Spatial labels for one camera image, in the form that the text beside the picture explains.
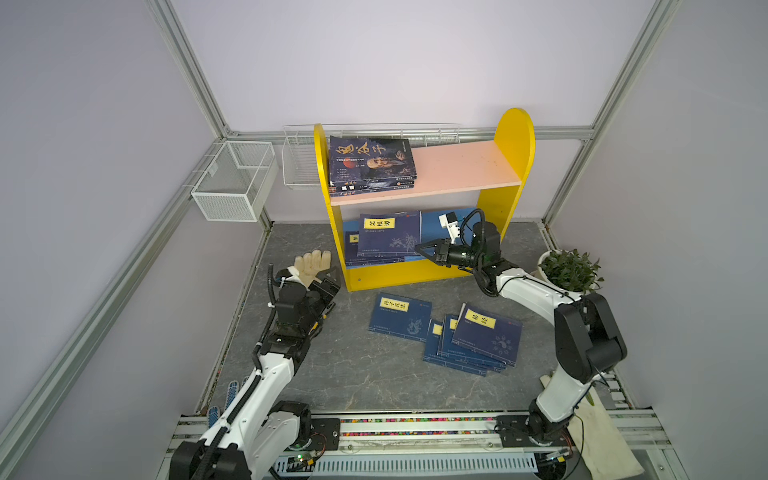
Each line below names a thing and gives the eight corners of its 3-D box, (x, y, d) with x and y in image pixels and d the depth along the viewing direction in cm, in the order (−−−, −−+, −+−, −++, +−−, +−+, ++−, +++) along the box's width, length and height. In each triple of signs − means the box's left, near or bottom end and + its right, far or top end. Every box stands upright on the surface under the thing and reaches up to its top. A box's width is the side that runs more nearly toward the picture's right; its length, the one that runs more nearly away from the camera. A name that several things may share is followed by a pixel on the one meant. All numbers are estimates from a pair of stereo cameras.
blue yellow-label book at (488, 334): (450, 342, 89) (452, 338, 86) (461, 307, 96) (463, 302, 94) (512, 367, 84) (516, 363, 82) (519, 328, 92) (523, 323, 89)
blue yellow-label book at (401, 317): (367, 330, 94) (367, 327, 92) (378, 295, 102) (377, 292, 100) (427, 342, 91) (427, 340, 90) (432, 305, 99) (433, 302, 98)
